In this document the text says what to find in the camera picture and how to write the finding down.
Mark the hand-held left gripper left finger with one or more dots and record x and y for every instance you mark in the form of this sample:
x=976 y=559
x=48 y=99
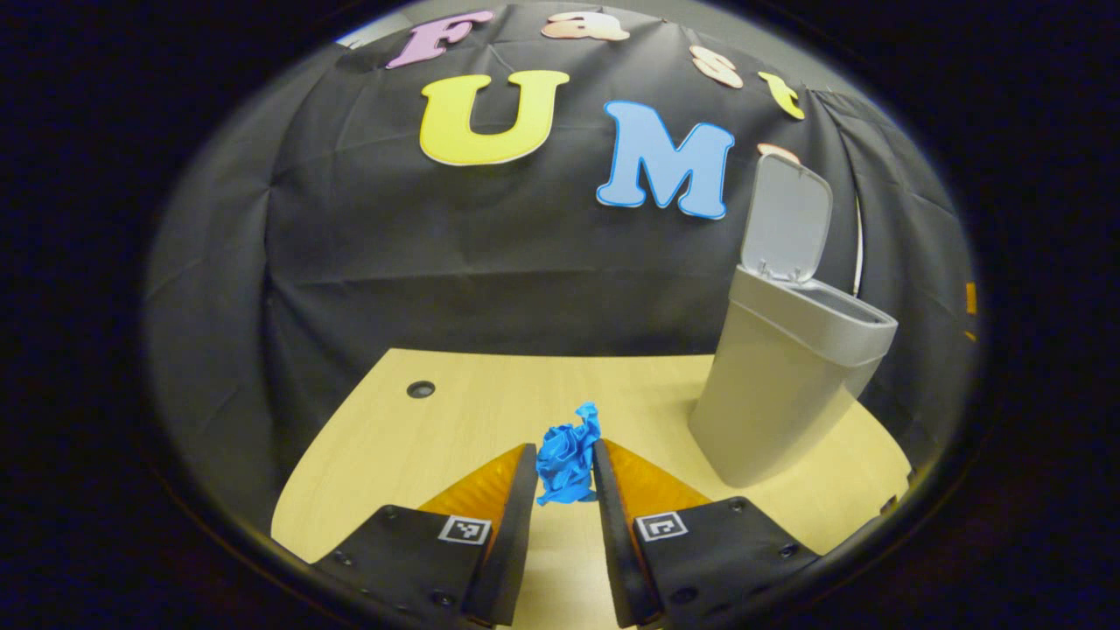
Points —
x=512 y=542

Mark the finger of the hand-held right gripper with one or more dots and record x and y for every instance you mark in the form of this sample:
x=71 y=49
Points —
x=971 y=299

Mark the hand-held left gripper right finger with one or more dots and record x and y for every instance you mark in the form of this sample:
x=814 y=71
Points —
x=612 y=542

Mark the blue paper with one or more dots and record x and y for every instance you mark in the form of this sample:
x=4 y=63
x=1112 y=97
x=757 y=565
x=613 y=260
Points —
x=567 y=459

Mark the white desktop garbage bin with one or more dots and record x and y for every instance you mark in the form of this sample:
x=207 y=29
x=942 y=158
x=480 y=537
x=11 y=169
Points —
x=770 y=385

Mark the wooden desktop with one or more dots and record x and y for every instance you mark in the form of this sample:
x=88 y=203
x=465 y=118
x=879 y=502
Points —
x=437 y=420

